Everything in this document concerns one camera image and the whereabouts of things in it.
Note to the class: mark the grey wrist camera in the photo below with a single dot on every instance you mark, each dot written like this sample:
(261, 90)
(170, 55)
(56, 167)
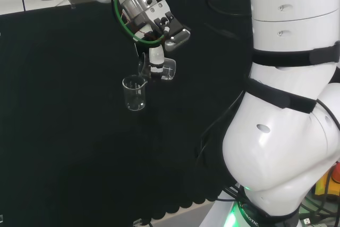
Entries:
(176, 41)

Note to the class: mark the clear graduated glass beaker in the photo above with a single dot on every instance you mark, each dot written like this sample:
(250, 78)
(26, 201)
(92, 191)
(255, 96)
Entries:
(135, 99)

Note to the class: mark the clear glass beaker with spout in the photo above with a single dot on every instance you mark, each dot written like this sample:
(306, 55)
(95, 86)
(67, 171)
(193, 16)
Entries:
(170, 70)

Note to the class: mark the yellow stop button box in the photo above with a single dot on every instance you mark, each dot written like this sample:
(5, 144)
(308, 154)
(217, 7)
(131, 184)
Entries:
(325, 184)

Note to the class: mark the black bench cloth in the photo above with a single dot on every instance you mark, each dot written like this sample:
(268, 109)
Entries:
(66, 104)

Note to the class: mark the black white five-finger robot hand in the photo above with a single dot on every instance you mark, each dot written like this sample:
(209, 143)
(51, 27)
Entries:
(156, 57)

